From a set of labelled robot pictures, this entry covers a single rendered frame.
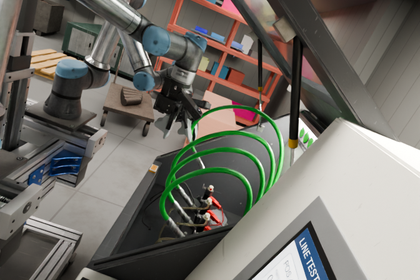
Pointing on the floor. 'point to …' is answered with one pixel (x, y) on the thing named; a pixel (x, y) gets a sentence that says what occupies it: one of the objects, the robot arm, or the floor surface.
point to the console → (338, 204)
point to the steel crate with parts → (47, 17)
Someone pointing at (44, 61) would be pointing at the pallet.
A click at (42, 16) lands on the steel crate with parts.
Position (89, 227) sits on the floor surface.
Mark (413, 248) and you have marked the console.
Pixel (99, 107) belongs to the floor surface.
